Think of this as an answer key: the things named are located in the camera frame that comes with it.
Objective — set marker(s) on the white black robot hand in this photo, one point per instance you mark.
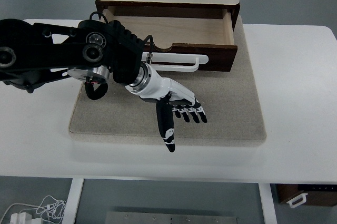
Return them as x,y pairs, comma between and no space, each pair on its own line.
151,87

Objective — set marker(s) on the dark wooden drawer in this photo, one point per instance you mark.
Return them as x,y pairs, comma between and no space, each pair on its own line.
196,36

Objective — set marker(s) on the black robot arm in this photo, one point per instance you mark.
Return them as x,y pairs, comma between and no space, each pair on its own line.
35,54

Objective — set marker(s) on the beige fabric pad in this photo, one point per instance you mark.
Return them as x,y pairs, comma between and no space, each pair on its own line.
229,99

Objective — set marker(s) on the white table leg right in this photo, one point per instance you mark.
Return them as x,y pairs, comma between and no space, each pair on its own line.
267,203

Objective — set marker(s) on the white table leg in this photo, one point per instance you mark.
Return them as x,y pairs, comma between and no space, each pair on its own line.
73,200
267,203

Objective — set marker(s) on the white table leg left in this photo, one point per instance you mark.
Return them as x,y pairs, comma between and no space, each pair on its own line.
73,200

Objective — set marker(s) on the brown wooden box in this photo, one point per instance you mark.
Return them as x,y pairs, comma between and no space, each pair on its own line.
318,194

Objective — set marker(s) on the white power adapter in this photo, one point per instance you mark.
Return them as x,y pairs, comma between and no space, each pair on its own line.
20,218

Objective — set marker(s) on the white drawer handle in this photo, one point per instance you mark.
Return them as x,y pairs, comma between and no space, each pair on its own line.
151,61

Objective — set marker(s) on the white handle on box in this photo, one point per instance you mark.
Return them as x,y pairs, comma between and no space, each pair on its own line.
297,200

